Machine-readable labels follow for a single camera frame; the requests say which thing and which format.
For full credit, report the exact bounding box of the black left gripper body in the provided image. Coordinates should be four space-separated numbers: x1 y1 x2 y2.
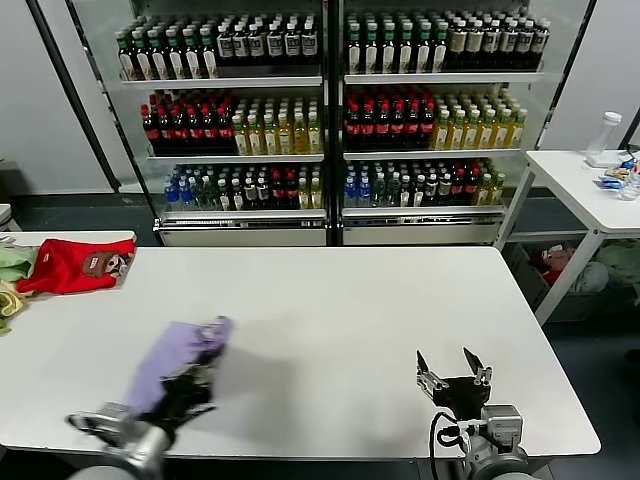
149 367 217 435

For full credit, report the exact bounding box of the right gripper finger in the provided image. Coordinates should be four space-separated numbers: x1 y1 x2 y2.
462 347 494 386
416 350 449 396

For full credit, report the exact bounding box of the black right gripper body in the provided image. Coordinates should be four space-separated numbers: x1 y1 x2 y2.
429 378 491 419

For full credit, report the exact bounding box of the purple t-shirt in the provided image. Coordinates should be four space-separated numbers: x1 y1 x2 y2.
122 315 235 416

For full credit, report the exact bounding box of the dark grey storage crate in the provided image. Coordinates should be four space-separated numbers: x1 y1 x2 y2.
502 239 640 324

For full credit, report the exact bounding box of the red cloth in crate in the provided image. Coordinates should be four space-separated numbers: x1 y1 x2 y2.
529 244 576 286

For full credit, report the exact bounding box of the glass drinks cooler cabinet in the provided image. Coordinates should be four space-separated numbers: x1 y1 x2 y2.
67 0 334 247
332 0 599 246

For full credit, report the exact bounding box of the red t-shirt with bear print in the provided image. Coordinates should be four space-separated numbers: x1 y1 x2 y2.
16 237 139 296

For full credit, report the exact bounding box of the green cloth in crate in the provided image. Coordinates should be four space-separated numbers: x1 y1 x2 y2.
594 239 640 291

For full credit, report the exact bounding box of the pale yellow garment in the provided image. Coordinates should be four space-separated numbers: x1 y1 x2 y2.
0 279 36 319

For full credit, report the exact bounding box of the white side table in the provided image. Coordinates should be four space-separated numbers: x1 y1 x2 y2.
494 148 640 326

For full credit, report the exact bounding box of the light green garment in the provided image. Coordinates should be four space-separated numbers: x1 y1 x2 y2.
0 243 40 284

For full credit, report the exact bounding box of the clear drinking glass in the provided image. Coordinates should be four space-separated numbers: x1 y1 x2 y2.
618 172 640 201

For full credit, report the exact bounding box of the clear bottle with white cap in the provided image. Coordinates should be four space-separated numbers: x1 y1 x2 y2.
585 111 625 169

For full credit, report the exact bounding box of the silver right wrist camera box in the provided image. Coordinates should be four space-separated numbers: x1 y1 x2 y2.
480 405 524 441

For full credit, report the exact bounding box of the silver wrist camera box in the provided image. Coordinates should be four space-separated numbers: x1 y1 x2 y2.
480 405 524 441
92 402 139 446

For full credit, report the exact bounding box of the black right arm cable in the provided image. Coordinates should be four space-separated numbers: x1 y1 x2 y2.
429 410 476 480

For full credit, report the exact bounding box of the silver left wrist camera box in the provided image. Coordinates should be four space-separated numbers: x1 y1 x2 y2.
92 402 139 446

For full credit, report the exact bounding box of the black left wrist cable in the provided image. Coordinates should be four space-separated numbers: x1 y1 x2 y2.
66 412 101 431

